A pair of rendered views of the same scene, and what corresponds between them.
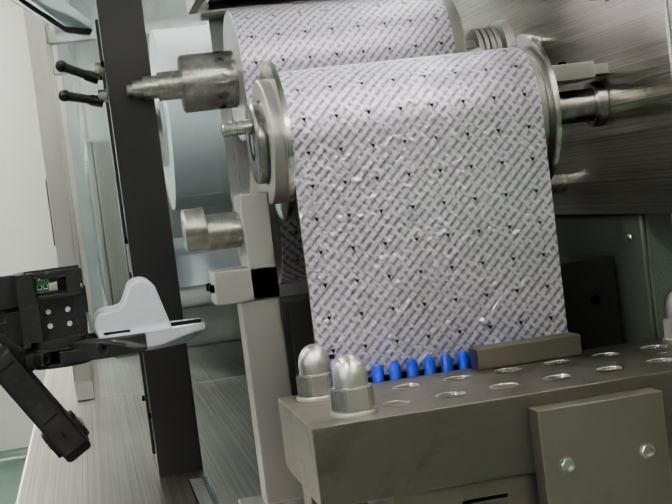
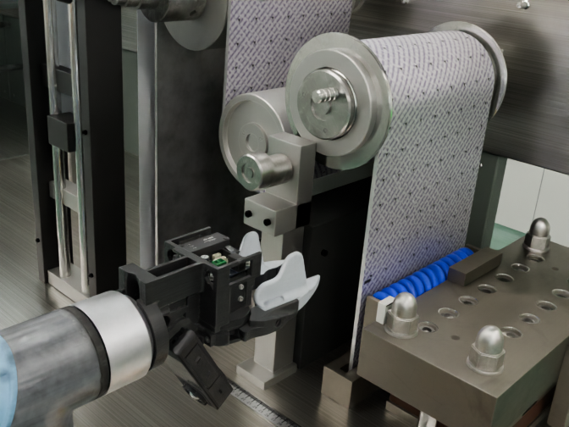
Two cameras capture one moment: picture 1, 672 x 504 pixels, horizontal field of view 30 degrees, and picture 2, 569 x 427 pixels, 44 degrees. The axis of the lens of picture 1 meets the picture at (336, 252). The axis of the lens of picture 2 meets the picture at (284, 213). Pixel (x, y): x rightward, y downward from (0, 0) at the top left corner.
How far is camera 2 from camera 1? 0.83 m
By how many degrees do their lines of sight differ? 41
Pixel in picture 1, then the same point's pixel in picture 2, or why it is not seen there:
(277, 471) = (282, 348)
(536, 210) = (474, 161)
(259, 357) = not seen: hidden behind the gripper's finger
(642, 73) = (550, 73)
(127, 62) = not seen: outside the picture
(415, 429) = (531, 376)
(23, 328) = (217, 315)
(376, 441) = (516, 392)
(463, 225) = (444, 175)
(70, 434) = (224, 389)
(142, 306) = (293, 274)
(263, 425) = not seen: hidden behind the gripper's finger
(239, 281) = (290, 216)
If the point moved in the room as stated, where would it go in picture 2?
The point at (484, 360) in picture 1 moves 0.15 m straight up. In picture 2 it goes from (466, 280) to (488, 163)
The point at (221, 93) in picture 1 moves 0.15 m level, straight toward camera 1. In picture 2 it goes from (189, 10) to (264, 29)
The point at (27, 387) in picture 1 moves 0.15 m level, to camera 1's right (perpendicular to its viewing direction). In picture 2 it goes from (203, 361) to (335, 318)
